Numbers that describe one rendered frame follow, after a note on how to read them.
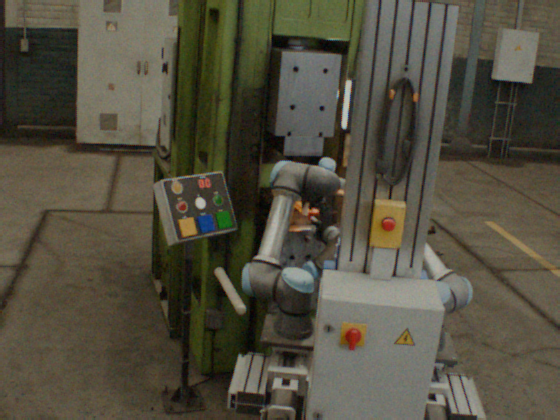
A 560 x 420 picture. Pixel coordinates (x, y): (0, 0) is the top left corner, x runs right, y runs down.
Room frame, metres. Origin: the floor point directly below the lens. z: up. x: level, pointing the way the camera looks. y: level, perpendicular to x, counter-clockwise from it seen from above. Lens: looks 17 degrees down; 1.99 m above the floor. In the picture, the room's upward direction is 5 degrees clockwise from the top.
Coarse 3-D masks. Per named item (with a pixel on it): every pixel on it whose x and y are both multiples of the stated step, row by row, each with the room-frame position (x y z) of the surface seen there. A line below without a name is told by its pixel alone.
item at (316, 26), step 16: (288, 0) 3.28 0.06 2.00; (304, 0) 3.31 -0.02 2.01; (320, 0) 3.33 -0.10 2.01; (336, 0) 3.36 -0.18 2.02; (352, 0) 3.38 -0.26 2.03; (288, 16) 3.28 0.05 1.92; (304, 16) 3.31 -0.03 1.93; (320, 16) 3.34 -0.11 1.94; (336, 16) 3.36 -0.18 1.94; (272, 32) 3.25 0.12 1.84; (288, 32) 3.27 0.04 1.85; (304, 32) 3.30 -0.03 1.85; (320, 32) 3.33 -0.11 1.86; (336, 32) 3.36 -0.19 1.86
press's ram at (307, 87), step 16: (272, 48) 3.27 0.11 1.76; (272, 64) 3.24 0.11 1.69; (288, 64) 3.13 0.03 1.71; (304, 64) 3.16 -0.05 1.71; (320, 64) 3.18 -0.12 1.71; (336, 64) 3.21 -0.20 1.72; (272, 80) 3.22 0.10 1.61; (288, 80) 3.13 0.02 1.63; (304, 80) 3.16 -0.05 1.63; (320, 80) 3.19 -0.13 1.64; (336, 80) 3.21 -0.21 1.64; (272, 96) 3.20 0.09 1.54; (288, 96) 3.13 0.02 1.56; (304, 96) 3.16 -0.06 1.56; (320, 96) 3.19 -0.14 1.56; (336, 96) 3.22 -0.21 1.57; (272, 112) 3.18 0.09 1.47; (288, 112) 3.14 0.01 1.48; (304, 112) 3.16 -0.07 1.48; (320, 112) 3.19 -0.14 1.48; (272, 128) 3.16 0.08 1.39; (288, 128) 3.14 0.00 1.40; (304, 128) 3.17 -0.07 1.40; (320, 128) 3.19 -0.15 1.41
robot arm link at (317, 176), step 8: (312, 168) 2.46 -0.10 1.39; (320, 168) 2.47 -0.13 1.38; (312, 176) 2.43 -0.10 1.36; (320, 176) 2.44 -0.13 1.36; (328, 176) 2.46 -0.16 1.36; (336, 176) 2.50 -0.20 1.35; (312, 184) 2.42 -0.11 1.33; (320, 184) 2.43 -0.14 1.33; (328, 184) 2.44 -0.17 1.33; (336, 184) 2.48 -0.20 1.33; (344, 184) 2.64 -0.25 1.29; (312, 192) 2.43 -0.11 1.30; (320, 192) 2.44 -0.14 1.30; (328, 192) 2.46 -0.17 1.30; (336, 192) 2.51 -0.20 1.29
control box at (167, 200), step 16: (192, 176) 2.89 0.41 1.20; (208, 176) 2.94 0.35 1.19; (160, 192) 2.77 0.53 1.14; (192, 192) 2.84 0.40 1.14; (208, 192) 2.90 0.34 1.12; (224, 192) 2.96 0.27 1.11; (160, 208) 2.77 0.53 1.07; (176, 208) 2.75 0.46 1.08; (192, 208) 2.80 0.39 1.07; (208, 208) 2.86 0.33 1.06; (224, 208) 2.91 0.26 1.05; (176, 224) 2.71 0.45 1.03; (176, 240) 2.68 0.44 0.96; (192, 240) 2.78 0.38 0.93
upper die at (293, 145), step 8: (264, 136) 3.44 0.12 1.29; (272, 136) 3.31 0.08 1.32; (280, 136) 3.19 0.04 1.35; (288, 136) 3.14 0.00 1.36; (296, 136) 3.15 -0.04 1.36; (304, 136) 3.17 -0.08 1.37; (312, 136) 3.18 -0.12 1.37; (320, 136) 3.20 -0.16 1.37; (272, 144) 3.30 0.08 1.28; (280, 144) 3.19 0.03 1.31; (288, 144) 3.14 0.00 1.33; (296, 144) 3.15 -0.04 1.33; (304, 144) 3.17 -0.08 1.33; (312, 144) 3.18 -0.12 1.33; (320, 144) 3.20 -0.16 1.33; (280, 152) 3.18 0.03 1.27; (288, 152) 3.14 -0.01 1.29; (296, 152) 3.16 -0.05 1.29; (304, 152) 3.17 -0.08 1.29; (312, 152) 3.18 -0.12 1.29; (320, 152) 3.20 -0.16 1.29
